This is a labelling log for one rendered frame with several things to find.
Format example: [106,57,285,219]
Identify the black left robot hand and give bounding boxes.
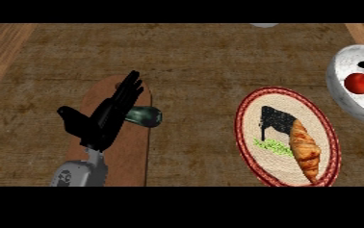
[54,69,144,153]

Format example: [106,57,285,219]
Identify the oval red-rimmed woven placemat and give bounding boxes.
[235,87,343,188]

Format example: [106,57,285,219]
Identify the white marbled bowl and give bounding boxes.
[323,44,364,122]

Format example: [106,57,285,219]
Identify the dark green vegetable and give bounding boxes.
[124,105,164,129]

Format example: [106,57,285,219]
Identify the brown wooden cutting board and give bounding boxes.
[63,74,153,188]

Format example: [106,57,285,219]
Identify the golden brown croissant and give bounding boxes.
[286,117,322,185]

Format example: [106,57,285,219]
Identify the pale grey object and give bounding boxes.
[248,22,279,29]

